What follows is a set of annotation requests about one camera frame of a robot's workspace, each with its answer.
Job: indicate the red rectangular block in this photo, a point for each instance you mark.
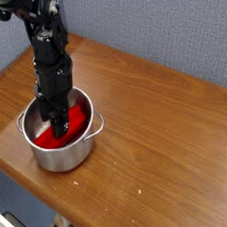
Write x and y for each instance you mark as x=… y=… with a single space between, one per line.
x=55 y=138

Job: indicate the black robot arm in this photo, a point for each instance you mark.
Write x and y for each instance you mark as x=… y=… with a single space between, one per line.
x=39 y=17

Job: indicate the stainless steel pot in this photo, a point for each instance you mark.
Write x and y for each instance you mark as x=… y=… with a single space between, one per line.
x=76 y=150

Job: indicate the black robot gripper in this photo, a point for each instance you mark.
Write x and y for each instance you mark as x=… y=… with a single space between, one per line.
x=53 y=72

